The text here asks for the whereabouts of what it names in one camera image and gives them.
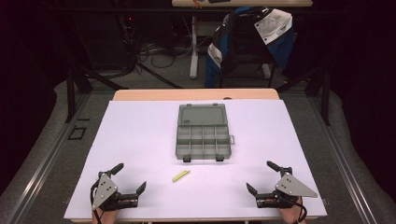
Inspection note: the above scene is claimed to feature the black metal stand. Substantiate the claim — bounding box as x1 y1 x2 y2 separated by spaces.
64 66 77 123

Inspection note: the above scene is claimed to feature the small yellow-green stick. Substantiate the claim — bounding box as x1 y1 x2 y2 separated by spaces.
172 169 191 184

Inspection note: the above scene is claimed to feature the tangle of floor cables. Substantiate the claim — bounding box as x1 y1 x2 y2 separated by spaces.
135 36 194 70

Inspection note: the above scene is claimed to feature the white desk leg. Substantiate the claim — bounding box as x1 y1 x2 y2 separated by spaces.
189 14 200 80

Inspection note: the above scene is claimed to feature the aluminium floor rail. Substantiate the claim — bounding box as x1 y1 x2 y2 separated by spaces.
6 94 92 224
309 96 379 224

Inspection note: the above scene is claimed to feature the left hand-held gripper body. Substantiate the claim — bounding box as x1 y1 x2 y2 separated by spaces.
91 173 139 213

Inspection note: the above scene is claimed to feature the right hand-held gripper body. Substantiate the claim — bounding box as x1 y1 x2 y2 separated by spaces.
255 173 318 209

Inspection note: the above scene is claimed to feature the black cable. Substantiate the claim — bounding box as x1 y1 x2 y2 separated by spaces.
287 197 309 224
90 182 105 224

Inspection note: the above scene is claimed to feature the white board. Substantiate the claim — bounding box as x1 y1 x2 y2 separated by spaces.
63 99 328 220

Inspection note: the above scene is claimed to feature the blue white black jacket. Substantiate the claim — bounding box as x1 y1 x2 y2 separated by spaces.
204 6 295 89

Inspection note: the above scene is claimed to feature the light wooden desk top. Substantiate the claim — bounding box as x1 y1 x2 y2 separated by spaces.
171 0 314 8

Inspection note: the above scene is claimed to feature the person's left hand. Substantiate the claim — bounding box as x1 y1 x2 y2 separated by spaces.
91 207 120 224

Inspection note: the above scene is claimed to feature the person's right hand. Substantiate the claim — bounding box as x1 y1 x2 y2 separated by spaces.
276 197 308 224

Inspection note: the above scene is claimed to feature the grey clear compartment box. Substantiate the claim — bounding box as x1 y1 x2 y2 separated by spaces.
175 103 236 163

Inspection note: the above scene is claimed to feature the black chair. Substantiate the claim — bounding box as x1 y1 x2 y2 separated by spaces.
219 10 277 89

